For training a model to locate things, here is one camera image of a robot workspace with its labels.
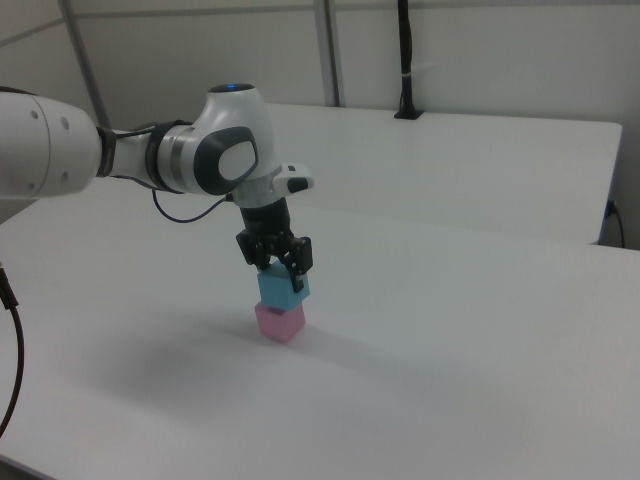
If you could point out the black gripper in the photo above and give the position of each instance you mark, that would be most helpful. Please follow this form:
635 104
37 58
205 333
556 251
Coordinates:
265 220

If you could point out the pink foam cube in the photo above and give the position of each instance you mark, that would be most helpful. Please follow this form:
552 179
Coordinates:
277 325

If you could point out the blue foam cube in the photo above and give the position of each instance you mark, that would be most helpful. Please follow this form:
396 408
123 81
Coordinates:
280 292

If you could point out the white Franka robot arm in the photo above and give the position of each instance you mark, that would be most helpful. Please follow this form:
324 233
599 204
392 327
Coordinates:
50 145

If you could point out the grey metal partition post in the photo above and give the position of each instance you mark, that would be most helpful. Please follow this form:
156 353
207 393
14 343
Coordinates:
330 55
85 65

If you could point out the black camera stand pole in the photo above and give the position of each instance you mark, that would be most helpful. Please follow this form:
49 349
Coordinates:
406 60

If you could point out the white side table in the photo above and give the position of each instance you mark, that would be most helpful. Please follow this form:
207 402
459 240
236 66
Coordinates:
450 165

